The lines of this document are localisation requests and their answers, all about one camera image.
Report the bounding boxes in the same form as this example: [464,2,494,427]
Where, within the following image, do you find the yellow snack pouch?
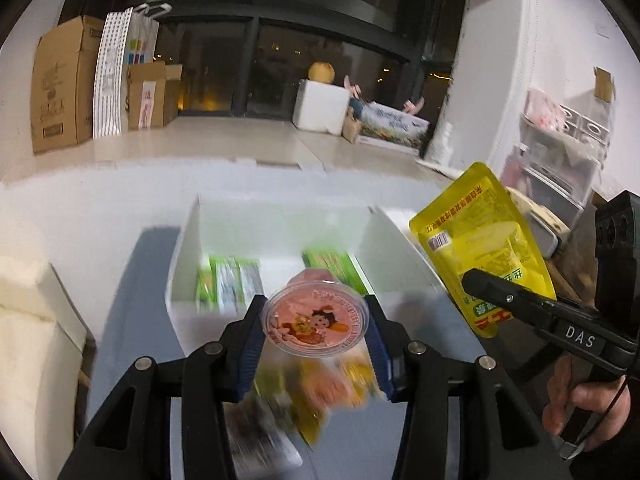
[409,161,558,338]

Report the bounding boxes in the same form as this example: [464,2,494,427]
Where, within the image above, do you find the brown cardboard wall patch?
[593,66,617,104]

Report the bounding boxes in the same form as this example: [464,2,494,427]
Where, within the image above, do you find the white storage box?
[165,192,448,333]

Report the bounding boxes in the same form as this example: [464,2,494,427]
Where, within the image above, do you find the silver green snack packet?
[215,256,264,312]

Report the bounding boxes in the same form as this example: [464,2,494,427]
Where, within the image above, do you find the white paper bag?
[125,3,162,67]

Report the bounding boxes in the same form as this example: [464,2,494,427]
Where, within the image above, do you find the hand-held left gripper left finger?
[57,294,268,480]

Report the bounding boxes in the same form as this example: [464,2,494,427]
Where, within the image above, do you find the large cardboard box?
[31,15,106,155]

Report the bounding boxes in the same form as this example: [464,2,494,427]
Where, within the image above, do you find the cream sofa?
[0,255,97,461]

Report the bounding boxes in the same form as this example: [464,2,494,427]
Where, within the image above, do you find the small cardboard box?
[126,61,183,131]

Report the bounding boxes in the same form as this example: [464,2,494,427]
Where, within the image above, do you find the white foam box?
[292,79,351,136]

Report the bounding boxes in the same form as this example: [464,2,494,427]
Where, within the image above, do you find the brown wooden side table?
[545,200,601,308]

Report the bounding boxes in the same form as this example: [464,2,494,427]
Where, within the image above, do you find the patterned paper bag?
[92,7,134,138]

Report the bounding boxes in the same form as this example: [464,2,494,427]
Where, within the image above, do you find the cream plastic device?
[505,187,557,233]

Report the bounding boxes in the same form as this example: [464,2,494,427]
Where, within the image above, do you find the printed flat box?
[356,102,432,154]

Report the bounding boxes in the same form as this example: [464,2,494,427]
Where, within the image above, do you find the yellow pomelo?
[307,61,336,84]

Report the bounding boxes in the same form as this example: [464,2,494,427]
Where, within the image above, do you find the pink jelly cup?
[261,269,371,358]

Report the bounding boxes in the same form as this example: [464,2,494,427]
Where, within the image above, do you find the black window frame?
[125,0,472,123]

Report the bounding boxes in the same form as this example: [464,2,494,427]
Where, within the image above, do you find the small brown box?
[341,115,363,144]

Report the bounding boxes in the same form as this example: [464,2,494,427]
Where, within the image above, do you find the grey tablet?
[520,210,562,262]

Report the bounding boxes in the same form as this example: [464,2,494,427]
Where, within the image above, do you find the dark printed snack packet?
[224,394,303,468]

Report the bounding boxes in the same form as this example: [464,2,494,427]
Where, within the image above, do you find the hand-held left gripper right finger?
[365,297,573,480]

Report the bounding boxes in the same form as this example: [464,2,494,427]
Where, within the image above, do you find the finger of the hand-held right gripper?
[462,268,557,334]

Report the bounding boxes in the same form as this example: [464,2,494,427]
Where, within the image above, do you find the clear storage drawers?
[500,87,615,211]

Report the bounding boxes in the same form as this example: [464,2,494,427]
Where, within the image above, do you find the person's right hand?
[542,355,630,454]

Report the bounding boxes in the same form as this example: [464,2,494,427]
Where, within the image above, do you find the yellow orange snack packet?
[282,352,387,447]

